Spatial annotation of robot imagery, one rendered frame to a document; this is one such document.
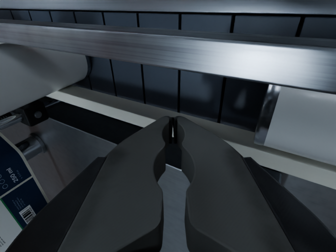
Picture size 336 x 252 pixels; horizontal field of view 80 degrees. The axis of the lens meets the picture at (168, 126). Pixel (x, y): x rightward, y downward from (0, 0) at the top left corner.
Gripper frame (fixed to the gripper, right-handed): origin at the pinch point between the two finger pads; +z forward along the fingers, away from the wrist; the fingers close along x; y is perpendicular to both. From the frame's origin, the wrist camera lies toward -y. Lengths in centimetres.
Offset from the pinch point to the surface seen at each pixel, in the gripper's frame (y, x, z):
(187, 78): -0.3, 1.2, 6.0
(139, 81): 0.8, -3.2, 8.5
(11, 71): -1.4, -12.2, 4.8
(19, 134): 18.8, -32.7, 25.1
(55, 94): 2.7, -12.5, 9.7
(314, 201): 12.5, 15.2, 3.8
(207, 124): 2.0, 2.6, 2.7
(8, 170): 19.0, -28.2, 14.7
